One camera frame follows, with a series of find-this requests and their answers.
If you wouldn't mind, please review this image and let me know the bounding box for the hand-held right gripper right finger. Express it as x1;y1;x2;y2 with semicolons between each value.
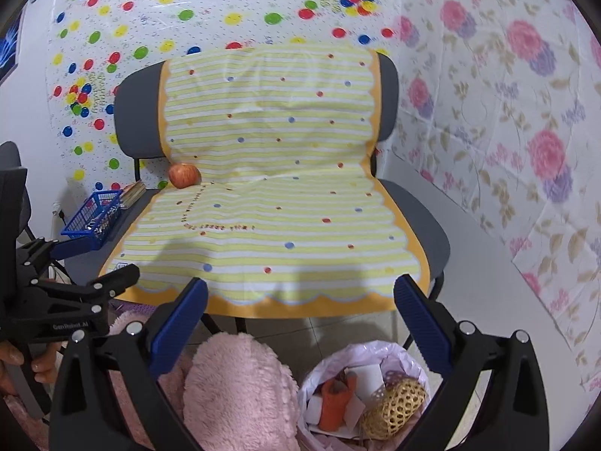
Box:
393;273;550;451

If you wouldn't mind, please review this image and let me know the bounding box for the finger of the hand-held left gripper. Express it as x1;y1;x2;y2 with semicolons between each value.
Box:
33;263;142;315
16;239;59;287

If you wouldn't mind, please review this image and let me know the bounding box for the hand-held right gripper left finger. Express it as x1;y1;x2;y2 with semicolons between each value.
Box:
49;278;210;451

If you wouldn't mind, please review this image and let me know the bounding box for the woven bamboo basket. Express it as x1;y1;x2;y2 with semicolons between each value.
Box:
361;378;428;440

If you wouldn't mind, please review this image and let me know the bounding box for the brown leather piece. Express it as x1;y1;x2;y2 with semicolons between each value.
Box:
319;370;358;432

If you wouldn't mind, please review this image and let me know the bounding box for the trash bin with white bag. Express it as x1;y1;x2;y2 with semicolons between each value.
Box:
297;339;430;451

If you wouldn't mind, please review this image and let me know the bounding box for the person's left hand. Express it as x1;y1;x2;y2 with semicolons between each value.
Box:
0;341;64;398

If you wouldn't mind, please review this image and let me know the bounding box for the blue plastic basket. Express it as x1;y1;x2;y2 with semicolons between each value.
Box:
61;190;124;250

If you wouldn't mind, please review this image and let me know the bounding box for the grey side chair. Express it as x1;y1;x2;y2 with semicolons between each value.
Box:
0;141;33;245

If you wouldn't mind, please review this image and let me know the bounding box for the red apple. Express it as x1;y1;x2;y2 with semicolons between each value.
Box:
168;162;202;189

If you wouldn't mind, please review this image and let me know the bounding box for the grey office chair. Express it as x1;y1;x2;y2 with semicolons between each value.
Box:
114;51;450;334

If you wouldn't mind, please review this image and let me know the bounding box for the yellow striped dotted cloth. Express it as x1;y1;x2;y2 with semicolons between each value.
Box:
98;40;430;313

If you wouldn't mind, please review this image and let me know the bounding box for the balloon printed plastic sheet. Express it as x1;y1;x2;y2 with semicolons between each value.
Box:
44;0;405;198

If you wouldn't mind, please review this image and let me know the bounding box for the floral printed wall sheet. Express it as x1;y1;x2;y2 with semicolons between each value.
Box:
390;0;601;393

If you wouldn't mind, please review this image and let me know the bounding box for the blue wall poster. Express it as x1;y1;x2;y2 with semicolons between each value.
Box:
0;7;25;83

